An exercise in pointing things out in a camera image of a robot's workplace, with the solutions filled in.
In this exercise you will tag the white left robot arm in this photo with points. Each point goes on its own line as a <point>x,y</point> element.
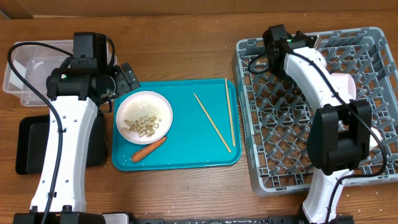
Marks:
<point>60,196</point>

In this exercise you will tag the teal plastic tray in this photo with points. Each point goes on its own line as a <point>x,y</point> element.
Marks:
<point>191,140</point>

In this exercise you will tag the clear plastic bin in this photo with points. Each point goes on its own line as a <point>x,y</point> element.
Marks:
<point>49,70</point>

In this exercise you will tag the right wooden chopstick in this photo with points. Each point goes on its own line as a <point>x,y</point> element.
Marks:
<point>230,112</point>

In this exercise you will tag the orange carrot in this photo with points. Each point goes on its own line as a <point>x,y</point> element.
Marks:
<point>144,152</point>

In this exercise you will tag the pale green bowl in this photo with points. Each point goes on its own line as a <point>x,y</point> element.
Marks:
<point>321,58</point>

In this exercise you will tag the white plate with food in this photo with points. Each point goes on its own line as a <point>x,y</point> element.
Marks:
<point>144,117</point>

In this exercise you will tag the black plastic bin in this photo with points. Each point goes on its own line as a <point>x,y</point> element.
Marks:
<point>32,143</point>

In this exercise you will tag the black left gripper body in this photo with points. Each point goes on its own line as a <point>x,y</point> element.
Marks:
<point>121,86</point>

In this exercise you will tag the left wooden chopstick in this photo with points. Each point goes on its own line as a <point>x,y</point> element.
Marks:
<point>212,123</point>

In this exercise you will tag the grey dishwasher rack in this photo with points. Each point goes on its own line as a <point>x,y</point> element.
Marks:
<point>277,119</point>

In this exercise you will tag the wooden chopstick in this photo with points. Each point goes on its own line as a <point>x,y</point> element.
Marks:
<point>212,123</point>
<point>230,112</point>

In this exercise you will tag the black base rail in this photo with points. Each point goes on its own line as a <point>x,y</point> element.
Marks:
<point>273,219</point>

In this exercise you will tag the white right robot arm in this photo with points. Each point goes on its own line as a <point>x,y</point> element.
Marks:
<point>341,135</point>

